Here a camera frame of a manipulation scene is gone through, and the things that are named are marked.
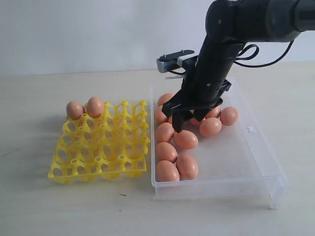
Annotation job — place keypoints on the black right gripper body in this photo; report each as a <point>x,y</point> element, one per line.
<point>202,84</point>

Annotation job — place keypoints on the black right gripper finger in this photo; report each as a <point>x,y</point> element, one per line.
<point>212,110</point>
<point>180,112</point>

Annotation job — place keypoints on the brown egg column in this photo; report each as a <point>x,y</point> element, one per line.
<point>165,151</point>

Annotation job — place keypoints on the brown egg slot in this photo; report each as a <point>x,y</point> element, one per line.
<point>74,110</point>
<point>187,166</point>
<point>95,107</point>
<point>185,139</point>

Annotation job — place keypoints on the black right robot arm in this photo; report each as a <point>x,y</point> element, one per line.
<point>232,27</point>

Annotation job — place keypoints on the clear plastic bin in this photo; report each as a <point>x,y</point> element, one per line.
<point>237,161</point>

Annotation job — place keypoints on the yellow plastic egg tray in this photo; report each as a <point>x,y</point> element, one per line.
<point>112,144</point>

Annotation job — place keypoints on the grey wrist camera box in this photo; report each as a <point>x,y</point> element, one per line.
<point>169,62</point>

